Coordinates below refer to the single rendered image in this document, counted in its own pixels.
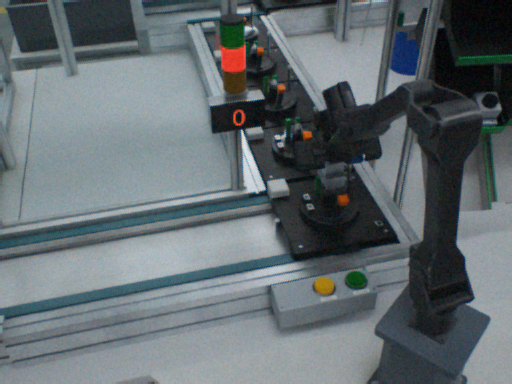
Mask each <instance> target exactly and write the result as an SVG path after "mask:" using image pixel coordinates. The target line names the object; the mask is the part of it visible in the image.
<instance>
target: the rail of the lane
mask: <svg viewBox="0 0 512 384"><path fill-rule="evenodd" d="M418 242H421V240H418V241H408V242H404V243H400V244H396V245H391V246H389V245H387V246H382V247H378V248H373V249H369V250H362V246H361V245H356V246H352V247H347V248H342V249H338V250H335V254H334V256H330V257H326V258H322V259H313V260H308V261H304V262H300V263H296V264H287V265H283V266H279V267H274V268H265V269H261V270H257V271H252V272H248V273H240V274H236V275H231V276H226V277H222V278H213V279H209V280H205V281H201V282H197V283H192V284H183V285H179V286H175V287H170V288H166V289H157V290H152V291H148V292H144V293H140V294H136V295H127V296H122V297H118V298H113V299H109V300H105V301H96V302H91V303H87V304H83V305H79V306H74V307H69V308H61V309H57V310H52V311H47V312H43V313H39V314H35V315H25V316H21V317H17V318H12V319H7V320H3V327H2V328H3V330H4V331H2V333H1V340H2V342H3V344H4V345H5V349H6V351H7V353H8V354H9V358H10V360H11V361H12V360H13V365H14V368H15V370H16V369H20V368H24V367H28V366H32V365H37V364H41V363H48V362H53V361H57V360H61V359H65V358H70V357H74V356H77V355H86V354H90V353H94V352H98V351H103V350H106V349H110V348H118V347H123V346H127V345H131V344H135V343H139V342H143V341H151V340H156V339H160V338H163V337H167V336H171V335H180V334H184V333H188V332H191V331H196V330H200V329H208V328H212V327H216V326H220V325H224V324H231V323H236V322H240V321H245V320H248V319H252V318H260V317H265V316H269V315H273V314H274V310H273V308H272V305H271V285H274V284H279V283H287V282H291V281H295V280H300V279H308V278H313V277H317V276H321V275H325V274H333V273H337V272H342V271H346V270H350V269H352V270H355V269H359V268H363V267H365V268H366V269H367V272H368V274H369V275H370V277H371V278H372V280H373V283H374V285H375V286H376V288H377V290H378V293H382V292H386V291H394V290H398V289H402V288H405V286H407V285H408V283H409V266H408V261H409V248H410V246H411V245H413V244H416V243H418Z"/></svg>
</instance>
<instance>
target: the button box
mask: <svg viewBox="0 0 512 384"><path fill-rule="evenodd" d="M352 271H360V272H362V273H363V274H364V275H365V276H366V278H367V280H366V285H364V286H363V287H362V288H353V287H351V286H350V285H349V284H348V283H347V274H348V273H350V272H352ZM321 277H326V278H328V279H332V280H333V284H334V289H333V292H332V293H331V294H318V292H317V291H316V290H315V289H314V283H315V281H316V279H318V278H321ZM377 295H378V290H377V288H376V286H375V285H374V283H373V280H372V278H371V277H370V275H369V274H368V272H367V269H366V268H365V267H363V268H359V269H355V270H352V269H350V270H346V271H342V272H337V273H333V274H325V275H321V276H317V277H313V278H308V279H300V280H295V281H291V282H287V283H279V284H274V285H271V305H272V308H273V310H274V316H275V318H276V321H277V324H278V326H279V329H283V328H287V327H291V326H295V325H299V324H307V323H311V322H314V321H319V320H323V319H330V318H334V317H338V316H343V315H350V314H354V313H358V312H362V311H366V310H374V308H375V305H376V300H377Z"/></svg>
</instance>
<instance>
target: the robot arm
mask: <svg viewBox="0 0 512 384"><path fill-rule="evenodd" d="M322 94H323V99H324V102H325V104H326V107H327V109H324V110H320V111H319V113H317V114H315V115H314V117H313V123H314V125H315V129H321V131H323V133H324V134H322V142H325V141H326V143H327V144H322V149H321V146H320V142H316V143H312V141H310V140H305V141H299V142H295V143H294V144H293V154H294V158H295V163H296V166H297V170H298V171H299V172H302V171H308V170H317V169H323V168H325V164H324V163H325V161H327V160H330V162H331V164H332V163H337V162H345V163H347V164H355V163H361V162H363V157H362V155H364V154H365V158H364V160H365V161H371V160H377V159H379V158H381V157H382V147H381V143H380V140H379V137H378V136H382V135H383V134H384V133H386V132H387V130H388V129H390V128H391V124H390V123H392V122H393V121H395V120H397V119H398V118H400V117H403V116H404V115H406V119H407V125H408V127H410V128H411V129H412V130H413V132H415V133H416V134H417V135H418V145H419V147H421V149H422V150H423V152H424V154H425V155H426V157H428V172H427V185H426V198H425V211H424V225H423V236H424V238H423V241H421V242H418V243H416V244H413V245H411V246H410V248H409V261H408V266H409V296H410V297H411V299H412V300H413V302H414V304H413V307H414V308H415V310H416V311H415V313H414V315H413V316H412V317H411V318H410V320H409V322H408V326H409V327H411V328H413V329H415V330H416V331H418V332H420V333H422V334H424V335H426V336H428V338H430V339H433V340H435V341H436V342H438V343H439V344H441V345H444V343H445V341H446V340H447V339H448V337H449V335H450V334H451V332H452V331H453V330H454V329H455V328H454V327H455V326H456V325H457V323H458V322H459V318H458V317H456V316H454V314H455V312H456V309H457V307H458V306H459V305H462V304H469V303H470V302H471V301H473V300H474V299H475V295H474V293H473V289H472V287H471V284H470V281H469V276H468V273H467V270H466V258H465V257H464V255H463V254H462V252H461V250H460V249H459V248H458V247H457V245H456V239H457V231H458V222H459V213H460V204H461V187H462V178H463V170H464V163H465V161H466V160H467V157H468V156H469V155H470V154H471V153H472V151H473V150H474V148H475V147H476V146H477V145H478V139H479V136H480V132H481V129H482V125H483V115H482V111H481V110H480V108H479V106H478V105H476V104H474V101H473V100H470V99H469V98H467V97H466V96H465V95H463V94H462V93H460V92H458V91H455V90H450V89H447V88H445V87H442V86H438V85H437V84H436V83H435V82H434V81H431V80H430V79H429V80H427V79H420V80H416V81H412V82H404V83H402V84H401V85H400V86H399V87H397V88H396V89H395V90H394V91H393V92H392V93H388V95H386V96H385V97H383V98H381V99H380V100H378V101H377V102H376V103H373V104H370V103H366V104H362V105H357V104H356V101H355V99H354V96H353V91H352V89H351V86H350V84H348V81H343V82H338V84H335V85H333V86H331V87H329V88H328V89H324V90H323V92H322ZM424 105H430V106H428V107H424V108H423V109H422V110H421V109H419V107H423V106H424ZM323 148H324V149H323ZM325 155H327V156H325Z"/></svg>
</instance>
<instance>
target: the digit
mask: <svg viewBox="0 0 512 384"><path fill-rule="evenodd" d="M227 118H228V129H240V128H245V127H250V112H249V103H248V104H242V105H230V106H227Z"/></svg>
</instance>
